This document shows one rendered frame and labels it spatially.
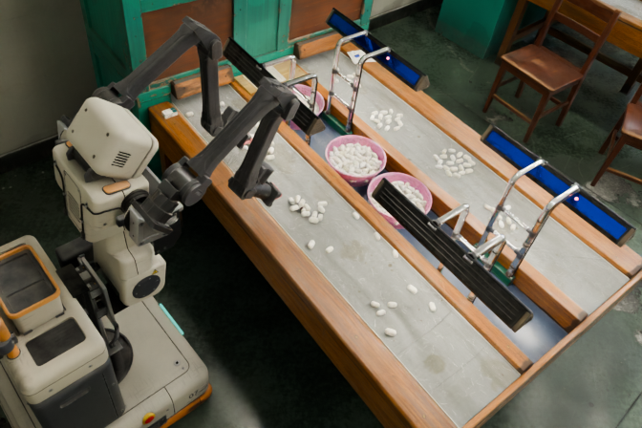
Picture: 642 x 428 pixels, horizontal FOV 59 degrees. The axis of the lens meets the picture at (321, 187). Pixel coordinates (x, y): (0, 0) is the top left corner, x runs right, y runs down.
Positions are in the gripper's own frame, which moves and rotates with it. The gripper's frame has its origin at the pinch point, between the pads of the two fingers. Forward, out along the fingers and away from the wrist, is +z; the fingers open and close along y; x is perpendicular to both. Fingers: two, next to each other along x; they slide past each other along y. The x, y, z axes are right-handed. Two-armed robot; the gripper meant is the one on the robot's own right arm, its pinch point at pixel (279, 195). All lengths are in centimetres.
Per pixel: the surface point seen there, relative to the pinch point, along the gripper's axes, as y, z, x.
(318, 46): 78, 62, -49
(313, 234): -15.1, 12.2, 4.6
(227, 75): 78, 21, -14
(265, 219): -0.6, 1.2, 11.1
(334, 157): 14.4, 37.8, -17.8
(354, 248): -28.9, 18.9, -1.4
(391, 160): 0, 53, -31
